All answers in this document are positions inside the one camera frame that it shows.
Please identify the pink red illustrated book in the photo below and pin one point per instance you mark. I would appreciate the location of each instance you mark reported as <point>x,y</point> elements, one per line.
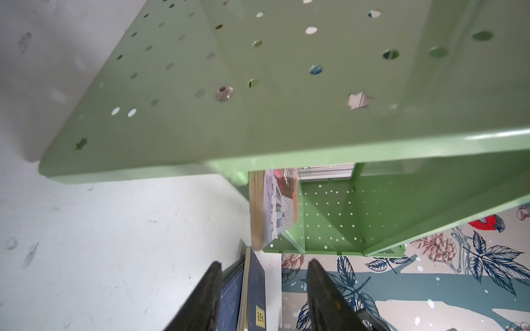
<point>273,199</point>

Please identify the green wooden two-tier shelf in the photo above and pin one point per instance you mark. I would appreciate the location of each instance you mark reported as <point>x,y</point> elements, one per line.
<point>429,100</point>

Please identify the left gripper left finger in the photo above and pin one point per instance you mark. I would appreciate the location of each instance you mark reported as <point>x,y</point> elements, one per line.
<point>201,309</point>

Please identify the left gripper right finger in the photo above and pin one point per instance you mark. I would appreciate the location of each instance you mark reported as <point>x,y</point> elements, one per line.
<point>328,309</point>

